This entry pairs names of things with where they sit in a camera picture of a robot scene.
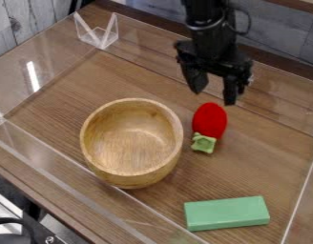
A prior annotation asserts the clear acrylic corner bracket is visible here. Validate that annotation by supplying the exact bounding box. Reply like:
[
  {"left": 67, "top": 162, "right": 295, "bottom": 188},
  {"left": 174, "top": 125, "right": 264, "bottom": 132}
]
[{"left": 74, "top": 12, "right": 118, "bottom": 50}]

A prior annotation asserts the black metal clamp bracket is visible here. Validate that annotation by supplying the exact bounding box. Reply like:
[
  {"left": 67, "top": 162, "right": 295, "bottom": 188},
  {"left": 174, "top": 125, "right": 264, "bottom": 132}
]
[{"left": 21, "top": 213, "right": 65, "bottom": 244}]

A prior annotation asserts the black cable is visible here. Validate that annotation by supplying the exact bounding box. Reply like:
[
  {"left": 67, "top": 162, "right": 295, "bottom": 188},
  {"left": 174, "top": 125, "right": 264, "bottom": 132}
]
[{"left": 0, "top": 217, "right": 37, "bottom": 244}]

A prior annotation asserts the wooden bowl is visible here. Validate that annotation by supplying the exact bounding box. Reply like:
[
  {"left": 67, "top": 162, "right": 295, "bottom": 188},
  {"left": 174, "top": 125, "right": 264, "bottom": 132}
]
[{"left": 80, "top": 98, "right": 183, "bottom": 189}]

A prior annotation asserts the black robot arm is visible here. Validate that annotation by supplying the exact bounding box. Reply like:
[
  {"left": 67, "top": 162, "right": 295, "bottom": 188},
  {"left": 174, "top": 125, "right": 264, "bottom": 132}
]
[{"left": 174, "top": 0, "right": 253, "bottom": 106}]

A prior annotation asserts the green rectangular block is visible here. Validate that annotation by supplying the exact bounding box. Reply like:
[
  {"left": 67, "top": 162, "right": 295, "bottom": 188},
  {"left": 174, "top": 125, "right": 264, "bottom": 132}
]
[{"left": 183, "top": 196, "right": 271, "bottom": 232}]

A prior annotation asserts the red plush strawberry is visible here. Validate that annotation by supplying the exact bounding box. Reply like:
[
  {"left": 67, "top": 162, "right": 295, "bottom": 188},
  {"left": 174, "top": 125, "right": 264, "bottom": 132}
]
[{"left": 191, "top": 102, "right": 228, "bottom": 153}]

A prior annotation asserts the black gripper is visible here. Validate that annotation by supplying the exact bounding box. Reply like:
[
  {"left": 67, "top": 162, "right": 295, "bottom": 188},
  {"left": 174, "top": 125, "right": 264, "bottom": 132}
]
[{"left": 174, "top": 40, "right": 253, "bottom": 106}]

